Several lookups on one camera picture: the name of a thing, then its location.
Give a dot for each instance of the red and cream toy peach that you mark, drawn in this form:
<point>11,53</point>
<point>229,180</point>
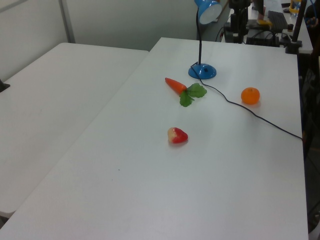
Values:
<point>178,137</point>

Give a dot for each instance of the black keyboard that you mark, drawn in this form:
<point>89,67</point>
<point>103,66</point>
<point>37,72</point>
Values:
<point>277,18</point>

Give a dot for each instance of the yellow small object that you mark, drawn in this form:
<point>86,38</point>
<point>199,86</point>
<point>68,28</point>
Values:
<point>264,22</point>

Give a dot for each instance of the black camera stand pole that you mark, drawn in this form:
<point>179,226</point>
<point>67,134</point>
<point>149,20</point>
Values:
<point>298,27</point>

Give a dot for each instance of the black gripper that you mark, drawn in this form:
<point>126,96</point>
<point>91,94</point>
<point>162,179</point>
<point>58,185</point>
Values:
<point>238,4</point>

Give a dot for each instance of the white side table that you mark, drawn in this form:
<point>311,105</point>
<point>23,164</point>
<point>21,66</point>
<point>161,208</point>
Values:
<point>50,112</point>

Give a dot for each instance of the orange toy carrot green leaves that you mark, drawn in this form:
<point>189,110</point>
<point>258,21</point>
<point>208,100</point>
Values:
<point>175,85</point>

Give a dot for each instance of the orange toy mandarin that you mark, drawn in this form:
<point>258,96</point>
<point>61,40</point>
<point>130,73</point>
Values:
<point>250,96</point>

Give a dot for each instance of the blue desk lamp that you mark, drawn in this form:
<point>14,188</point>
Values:
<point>202,71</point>

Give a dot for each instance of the black electronics box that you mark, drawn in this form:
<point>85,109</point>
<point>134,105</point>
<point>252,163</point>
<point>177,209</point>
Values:
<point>262,38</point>

